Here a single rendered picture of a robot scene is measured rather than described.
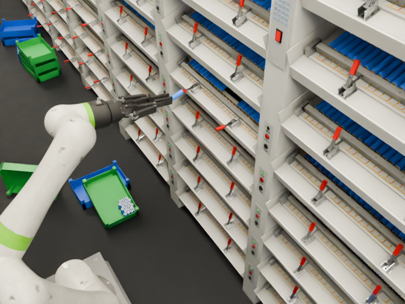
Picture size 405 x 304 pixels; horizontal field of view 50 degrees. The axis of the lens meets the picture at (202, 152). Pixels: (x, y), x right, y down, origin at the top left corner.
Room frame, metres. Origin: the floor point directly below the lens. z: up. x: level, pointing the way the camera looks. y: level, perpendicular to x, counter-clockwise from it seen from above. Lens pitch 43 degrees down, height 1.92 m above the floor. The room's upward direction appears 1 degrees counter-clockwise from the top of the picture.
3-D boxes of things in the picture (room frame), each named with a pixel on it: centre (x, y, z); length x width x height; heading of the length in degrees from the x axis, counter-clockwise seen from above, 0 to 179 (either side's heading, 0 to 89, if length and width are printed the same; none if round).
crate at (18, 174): (1.72, 1.00, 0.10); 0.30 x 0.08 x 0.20; 82
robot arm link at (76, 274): (0.84, 0.47, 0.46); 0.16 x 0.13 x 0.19; 46
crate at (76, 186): (1.74, 0.61, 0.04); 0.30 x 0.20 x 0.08; 122
